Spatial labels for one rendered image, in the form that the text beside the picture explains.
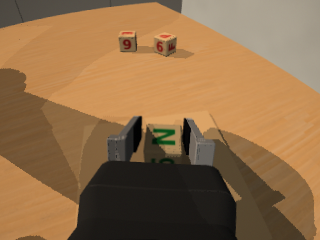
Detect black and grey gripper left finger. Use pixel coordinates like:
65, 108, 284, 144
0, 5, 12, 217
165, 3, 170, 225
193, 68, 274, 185
107, 115, 142, 161

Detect wooden letter block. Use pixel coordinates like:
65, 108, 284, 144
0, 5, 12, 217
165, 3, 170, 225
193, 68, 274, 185
118, 31, 137, 52
143, 124, 183, 164
154, 32, 177, 56

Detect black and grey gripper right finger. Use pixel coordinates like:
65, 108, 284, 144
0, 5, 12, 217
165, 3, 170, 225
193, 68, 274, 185
182, 118, 216, 166

